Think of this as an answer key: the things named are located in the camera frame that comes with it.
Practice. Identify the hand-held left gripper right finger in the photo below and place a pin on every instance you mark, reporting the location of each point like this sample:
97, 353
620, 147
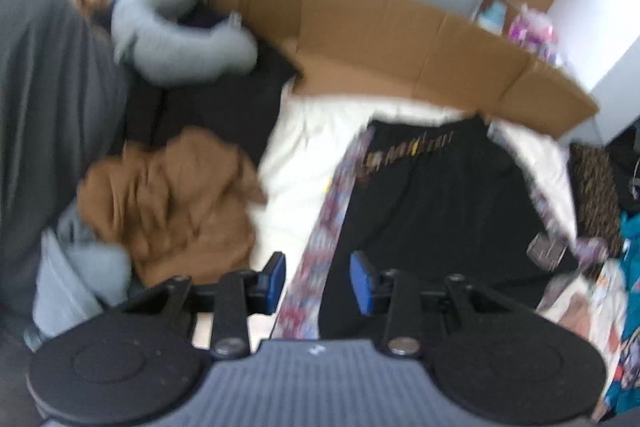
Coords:
362, 282

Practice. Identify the brown garment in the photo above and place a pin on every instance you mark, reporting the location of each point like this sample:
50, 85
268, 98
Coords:
175, 207

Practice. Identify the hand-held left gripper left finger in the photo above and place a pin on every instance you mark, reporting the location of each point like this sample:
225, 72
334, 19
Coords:
275, 282

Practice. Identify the folded cardboard sheet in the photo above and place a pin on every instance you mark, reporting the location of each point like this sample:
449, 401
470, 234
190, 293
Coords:
400, 42

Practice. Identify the leopard print cloth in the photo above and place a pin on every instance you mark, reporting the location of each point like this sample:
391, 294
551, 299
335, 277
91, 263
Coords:
595, 187

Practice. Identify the teal patterned cloth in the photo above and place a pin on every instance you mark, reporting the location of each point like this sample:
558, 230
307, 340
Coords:
627, 307

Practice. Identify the black garment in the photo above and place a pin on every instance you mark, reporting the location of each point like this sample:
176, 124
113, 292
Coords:
215, 112

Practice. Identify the black clothes heap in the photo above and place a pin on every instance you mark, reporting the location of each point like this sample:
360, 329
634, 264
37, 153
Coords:
627, 167

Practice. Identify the cream bear print blanket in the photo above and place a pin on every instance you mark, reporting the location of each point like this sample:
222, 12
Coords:
300, 157

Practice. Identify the grey garment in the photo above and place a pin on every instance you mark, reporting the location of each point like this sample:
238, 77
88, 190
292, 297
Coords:
75, 277

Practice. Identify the dark grey cushion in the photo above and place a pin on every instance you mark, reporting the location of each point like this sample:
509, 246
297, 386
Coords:
45, 107

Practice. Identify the grey neck pillow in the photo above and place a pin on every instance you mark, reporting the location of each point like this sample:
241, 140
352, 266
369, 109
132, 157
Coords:
175, 52

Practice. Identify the black pants with patterned stripe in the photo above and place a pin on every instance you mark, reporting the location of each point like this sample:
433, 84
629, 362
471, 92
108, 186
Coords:
440, 217

